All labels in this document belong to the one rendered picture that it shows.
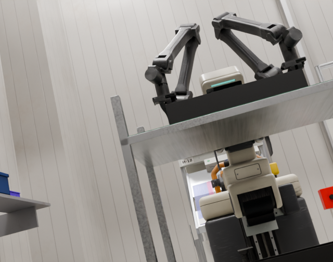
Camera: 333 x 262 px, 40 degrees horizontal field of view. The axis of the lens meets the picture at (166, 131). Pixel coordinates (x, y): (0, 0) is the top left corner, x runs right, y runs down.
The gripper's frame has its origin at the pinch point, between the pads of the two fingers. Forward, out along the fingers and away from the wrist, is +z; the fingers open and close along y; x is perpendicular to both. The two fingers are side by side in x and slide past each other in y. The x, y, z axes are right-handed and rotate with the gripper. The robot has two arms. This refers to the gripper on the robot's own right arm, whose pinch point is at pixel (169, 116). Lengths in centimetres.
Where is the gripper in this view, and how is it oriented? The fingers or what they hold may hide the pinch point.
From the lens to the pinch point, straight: 192.7
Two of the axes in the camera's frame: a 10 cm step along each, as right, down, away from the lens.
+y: 9.7, -2.5, -0.5
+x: 1.2, 2.7, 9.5
